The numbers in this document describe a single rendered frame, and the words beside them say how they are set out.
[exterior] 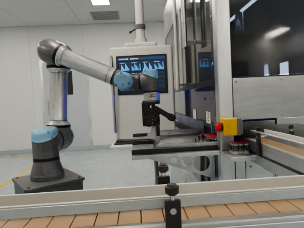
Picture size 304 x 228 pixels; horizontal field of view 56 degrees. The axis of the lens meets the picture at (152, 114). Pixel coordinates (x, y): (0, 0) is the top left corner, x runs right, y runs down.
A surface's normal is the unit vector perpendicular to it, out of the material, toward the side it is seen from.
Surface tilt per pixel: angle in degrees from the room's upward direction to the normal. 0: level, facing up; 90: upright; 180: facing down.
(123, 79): 90
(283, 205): 0
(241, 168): 90
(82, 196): 90
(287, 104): 90
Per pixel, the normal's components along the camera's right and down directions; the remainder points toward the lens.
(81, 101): 0.06, 0.05
